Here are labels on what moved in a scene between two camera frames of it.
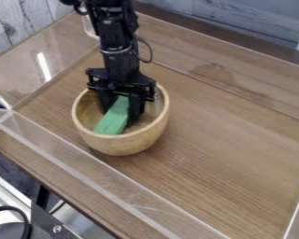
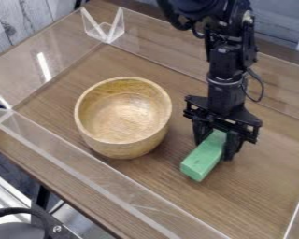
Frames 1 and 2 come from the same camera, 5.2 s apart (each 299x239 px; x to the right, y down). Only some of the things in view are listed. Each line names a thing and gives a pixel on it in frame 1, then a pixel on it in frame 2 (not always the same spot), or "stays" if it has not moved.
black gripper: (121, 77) → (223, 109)
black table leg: (43, 199) stays
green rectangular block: (113, 122) → (204, 157)
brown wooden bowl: (139, 134) stays
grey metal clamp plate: (47, 221) stays
